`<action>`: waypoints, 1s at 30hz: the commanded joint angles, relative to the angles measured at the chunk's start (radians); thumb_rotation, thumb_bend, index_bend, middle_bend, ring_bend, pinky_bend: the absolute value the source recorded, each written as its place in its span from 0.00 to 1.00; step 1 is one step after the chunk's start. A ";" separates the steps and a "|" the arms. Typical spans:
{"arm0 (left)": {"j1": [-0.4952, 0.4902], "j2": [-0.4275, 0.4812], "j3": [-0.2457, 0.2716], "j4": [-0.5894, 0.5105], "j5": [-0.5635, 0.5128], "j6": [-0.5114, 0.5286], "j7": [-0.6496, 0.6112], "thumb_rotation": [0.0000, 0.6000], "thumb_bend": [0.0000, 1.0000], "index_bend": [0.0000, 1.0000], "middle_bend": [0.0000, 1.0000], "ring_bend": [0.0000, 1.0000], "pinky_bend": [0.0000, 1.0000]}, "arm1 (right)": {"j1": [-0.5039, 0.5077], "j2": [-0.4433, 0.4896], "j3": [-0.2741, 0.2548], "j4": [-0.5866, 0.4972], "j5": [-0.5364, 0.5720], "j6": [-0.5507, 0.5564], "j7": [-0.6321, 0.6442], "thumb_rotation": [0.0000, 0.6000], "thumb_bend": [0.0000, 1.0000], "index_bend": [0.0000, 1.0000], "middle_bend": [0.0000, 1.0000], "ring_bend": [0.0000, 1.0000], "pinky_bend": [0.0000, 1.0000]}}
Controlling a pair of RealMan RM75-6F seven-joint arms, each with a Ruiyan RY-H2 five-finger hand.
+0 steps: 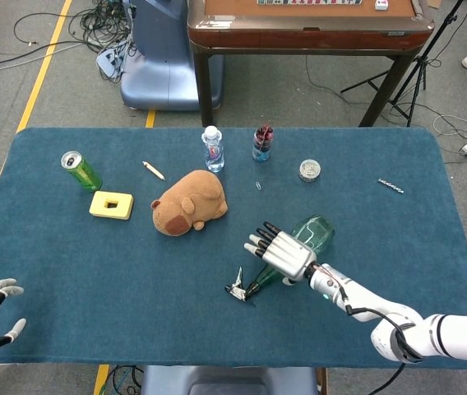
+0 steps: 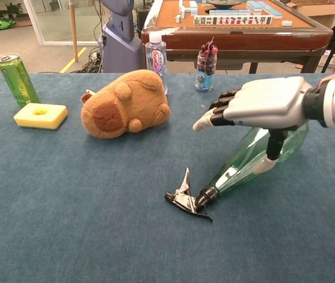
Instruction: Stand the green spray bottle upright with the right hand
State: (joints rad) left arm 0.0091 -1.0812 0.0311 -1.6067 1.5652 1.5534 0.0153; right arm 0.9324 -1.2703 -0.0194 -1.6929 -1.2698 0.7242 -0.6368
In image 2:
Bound black floor cable bundle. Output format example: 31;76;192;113
78;48;103;74

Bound jar with dark contents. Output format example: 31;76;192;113
195;36;219;93

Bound brown capybara plush toy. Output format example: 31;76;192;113
80;69;172;140

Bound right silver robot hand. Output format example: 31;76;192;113
192;75;314;175

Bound potted green plants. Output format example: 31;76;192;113
0;2;24;20

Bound row of face-up mahjong tiles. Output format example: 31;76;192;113
193;15;274;26

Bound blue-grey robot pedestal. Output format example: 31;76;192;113
98;0;146;74

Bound green drink can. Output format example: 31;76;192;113
0;52;41;108

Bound yellow sponge with hole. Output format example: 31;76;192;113
13;103;68;131

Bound clear plastic water bottle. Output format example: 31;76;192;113
145;31;168;95

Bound wooden pole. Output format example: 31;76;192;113
68;0;79;62

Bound blue table cloth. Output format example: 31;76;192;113
0;73;335;283

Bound green transparent spray bottle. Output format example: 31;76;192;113
164;122;310;223

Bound brown mahjong table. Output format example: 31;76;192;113
141;0;334;74

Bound cardboard box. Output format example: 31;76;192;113
285;0;335;29

